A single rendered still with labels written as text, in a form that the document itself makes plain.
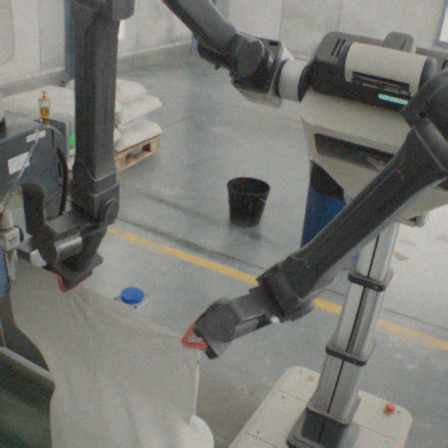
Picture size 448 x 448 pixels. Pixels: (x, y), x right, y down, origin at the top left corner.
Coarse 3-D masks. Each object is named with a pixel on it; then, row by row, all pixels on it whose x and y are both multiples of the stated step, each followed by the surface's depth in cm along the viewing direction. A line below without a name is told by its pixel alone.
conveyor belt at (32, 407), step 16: (0, 368) 172; (0, 384) 165; (16, 384) 166; (0, 400) 159; (16, 400) 160; (32, 400) 161; (48, 400) 162; (0, 416) 154; (16, 416) 154; (32, 416) 155; (48, 416) 156; (0, 432) 148; (16, 432) 149; (32, 432) 150; (48, 432) 151
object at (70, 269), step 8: (72, 256) 95; (80, 256) 94; (88, 256) 95; (96, 256) 102; (48, 264) 96; (56, 264) 96; (64, 264) 97; (72, 264) 96; (80, 264) 96; (88, 264) 97; (96, 264) 101; (56, 272) 95; (64, 272) 95; (72, 272) 96; (80, 272) 97; (64, 280) 95; (72, 280) 95
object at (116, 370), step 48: (48, 288) 107; (48, 336) 114; (96, 336) 105; (144, 336) 98; (192, 336) 92; (96, 384) 108; (144, 384) 104; (192, 384) 97; (96, 432) 106; (144, 432) 102; (192, 432) 104
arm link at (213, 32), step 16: (176, 0) 77; (192, 0) 80; (208, 0) 83; (176, 16) 85; (192, 16) 82; (208, 16) 85; (192, 32) 90; (208, 32) 88; (224, 32) 91; (208, 48) 95; (224, 48) 93; (240, 48) 93; (256, 48) 97; (240, 64) 96; (256, 64) 100
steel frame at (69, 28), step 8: (64, 0) 612; (216, 0) 855; (72, 24) 633; (72, 32) 638; (72, 40) 643; (192, 40) 905; (72, 48) 648; (192, 48) 912; (72, 56) 653; (72, 64) 658; (72, 72) 663
